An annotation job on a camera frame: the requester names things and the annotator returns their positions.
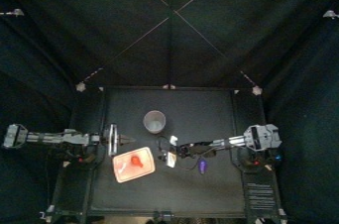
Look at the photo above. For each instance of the black vertical frame pole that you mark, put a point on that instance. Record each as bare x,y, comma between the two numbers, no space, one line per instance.
169,36

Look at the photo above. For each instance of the silver frame corner bracket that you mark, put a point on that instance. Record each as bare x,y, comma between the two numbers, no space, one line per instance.
329,14
256,90
281,215
14,12
168,86
80,86
45,214

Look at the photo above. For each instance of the grey plastic cup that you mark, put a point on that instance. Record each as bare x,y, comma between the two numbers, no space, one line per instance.
153,121

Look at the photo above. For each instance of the red toy drumstick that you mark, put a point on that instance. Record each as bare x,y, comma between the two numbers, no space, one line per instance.
134,161

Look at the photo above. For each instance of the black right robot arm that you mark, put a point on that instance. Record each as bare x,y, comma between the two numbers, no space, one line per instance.
233,141

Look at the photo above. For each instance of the pink rectangular plate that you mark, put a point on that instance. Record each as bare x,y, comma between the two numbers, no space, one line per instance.
133,165

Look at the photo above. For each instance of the white text label sticker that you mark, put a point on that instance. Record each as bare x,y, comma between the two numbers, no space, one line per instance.
260,195

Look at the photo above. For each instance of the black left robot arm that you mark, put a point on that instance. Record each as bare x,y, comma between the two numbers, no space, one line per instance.
48,138

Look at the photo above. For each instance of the purple toy eggplant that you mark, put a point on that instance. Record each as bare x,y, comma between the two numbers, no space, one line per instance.
203,166

